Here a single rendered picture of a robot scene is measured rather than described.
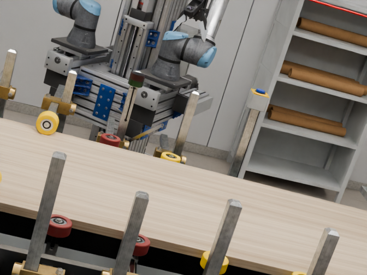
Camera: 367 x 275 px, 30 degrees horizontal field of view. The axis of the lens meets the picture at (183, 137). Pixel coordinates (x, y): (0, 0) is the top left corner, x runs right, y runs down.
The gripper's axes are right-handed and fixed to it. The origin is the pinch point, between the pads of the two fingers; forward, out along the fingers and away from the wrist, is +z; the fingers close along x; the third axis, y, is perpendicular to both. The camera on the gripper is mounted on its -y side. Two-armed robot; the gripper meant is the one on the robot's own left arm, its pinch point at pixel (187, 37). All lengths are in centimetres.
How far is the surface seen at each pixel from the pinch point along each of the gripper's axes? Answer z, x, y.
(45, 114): 34, 22, -67
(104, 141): 42, 5, -47
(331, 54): 21, -25, 288
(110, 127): 46, 16, -19
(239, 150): 36, -40, -11
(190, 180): 42, -35, -51
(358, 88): 35, -58, 261
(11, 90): 35, 47, -53
